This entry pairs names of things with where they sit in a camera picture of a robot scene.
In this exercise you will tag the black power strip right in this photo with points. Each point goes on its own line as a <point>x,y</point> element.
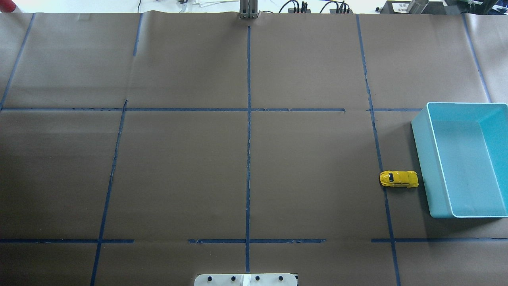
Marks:
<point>343,10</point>

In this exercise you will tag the black power strip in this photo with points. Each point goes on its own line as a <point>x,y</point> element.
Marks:
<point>343,10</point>
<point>299,11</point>

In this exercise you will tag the red cylinder bottle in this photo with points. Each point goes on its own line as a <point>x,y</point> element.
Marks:
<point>7,6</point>

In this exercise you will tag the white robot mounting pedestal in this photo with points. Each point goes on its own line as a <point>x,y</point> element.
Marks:
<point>247,279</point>

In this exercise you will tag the light blue plastic bin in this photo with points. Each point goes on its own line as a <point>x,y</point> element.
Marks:
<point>463,155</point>

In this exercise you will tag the yellow beetle toy car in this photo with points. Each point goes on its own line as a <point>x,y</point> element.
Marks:
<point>408,179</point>

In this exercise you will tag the aluminium frame post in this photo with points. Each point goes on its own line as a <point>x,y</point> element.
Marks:
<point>248,9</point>

